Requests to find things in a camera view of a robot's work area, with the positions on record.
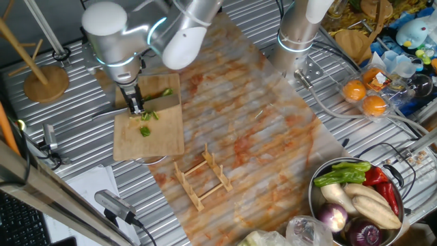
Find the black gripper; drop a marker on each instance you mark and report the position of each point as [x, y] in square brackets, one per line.
[129, 90]

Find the white paper sheet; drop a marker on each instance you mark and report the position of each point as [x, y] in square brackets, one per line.
[85, 184]

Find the bamboo cutting board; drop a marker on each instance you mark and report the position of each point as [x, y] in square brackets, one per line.
[164, 136]

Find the small black clip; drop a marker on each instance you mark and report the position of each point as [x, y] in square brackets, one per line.
[345, 143]

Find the round wooden disc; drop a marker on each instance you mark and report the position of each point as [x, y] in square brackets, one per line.
[373, 8]

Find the small grey mounted camera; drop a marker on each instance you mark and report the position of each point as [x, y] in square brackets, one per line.
[50, 136]

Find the clear plastic bag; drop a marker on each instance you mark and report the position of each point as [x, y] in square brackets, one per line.
[307, 232]

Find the clear plastic cup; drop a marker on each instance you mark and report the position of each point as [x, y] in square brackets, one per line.
[397, 63]

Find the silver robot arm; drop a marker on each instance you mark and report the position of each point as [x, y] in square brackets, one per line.
[116, 44]

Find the wooden mug tree stand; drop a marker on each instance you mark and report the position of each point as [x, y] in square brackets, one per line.
[46, 83]

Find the orange tube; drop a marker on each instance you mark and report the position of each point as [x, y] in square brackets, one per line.
[7, 131]

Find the dark red onion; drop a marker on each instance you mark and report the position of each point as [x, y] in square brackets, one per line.
[363, 234]

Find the green chili pepper piece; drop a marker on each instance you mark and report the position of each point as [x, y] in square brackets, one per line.
[155, 115]
[145, 131]
[146, 116]

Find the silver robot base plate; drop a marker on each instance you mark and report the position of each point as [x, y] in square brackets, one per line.
[312, 70]

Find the wooden dish rack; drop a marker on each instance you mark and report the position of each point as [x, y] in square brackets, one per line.
[191, 191]

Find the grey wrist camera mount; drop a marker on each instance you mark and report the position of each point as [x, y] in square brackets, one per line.
[88, 59]

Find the steel kitchen knife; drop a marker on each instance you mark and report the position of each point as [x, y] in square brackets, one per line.
[164, 102]

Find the black keyboard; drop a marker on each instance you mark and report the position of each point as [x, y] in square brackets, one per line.
[20, 222]

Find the long red pepper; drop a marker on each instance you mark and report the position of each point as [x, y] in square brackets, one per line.
[389, 196]

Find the beige sweet potato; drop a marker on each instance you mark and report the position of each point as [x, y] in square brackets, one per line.
[365, 192]
[375, 213]

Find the short green pepper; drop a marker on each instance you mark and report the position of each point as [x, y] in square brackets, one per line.
[351, 166]

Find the green yellow toy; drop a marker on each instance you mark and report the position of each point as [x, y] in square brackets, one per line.
[423, 56]

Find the round glass bowl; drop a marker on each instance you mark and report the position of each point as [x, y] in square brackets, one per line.
[420, 85]

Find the blue plush toy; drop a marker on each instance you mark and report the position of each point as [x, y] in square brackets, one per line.
[411, 34]

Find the pale purple onion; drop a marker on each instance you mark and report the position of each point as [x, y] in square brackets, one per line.
[332, 217]

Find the aluminium frame beam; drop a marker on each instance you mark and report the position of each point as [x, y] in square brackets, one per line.
[51, 189]

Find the white radish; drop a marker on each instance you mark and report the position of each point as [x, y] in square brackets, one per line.
[336, 196]

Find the stainless steel pot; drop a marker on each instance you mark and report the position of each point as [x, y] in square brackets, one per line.
[315, 198]

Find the plastic bag with cabbage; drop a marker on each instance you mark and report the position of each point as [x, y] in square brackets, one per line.
[263, 239]

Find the orange fruit with label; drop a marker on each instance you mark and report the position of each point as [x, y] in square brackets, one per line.
[370, 75]

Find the clear plastic fruit container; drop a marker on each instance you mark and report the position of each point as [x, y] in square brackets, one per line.
[392, 90]

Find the long green pepper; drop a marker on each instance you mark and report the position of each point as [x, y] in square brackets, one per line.
[339, 177]

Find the wide red pepper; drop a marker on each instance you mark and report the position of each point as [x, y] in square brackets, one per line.
[375, 176]

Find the wooden stand with round base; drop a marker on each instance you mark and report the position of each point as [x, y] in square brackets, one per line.
[351, 42]

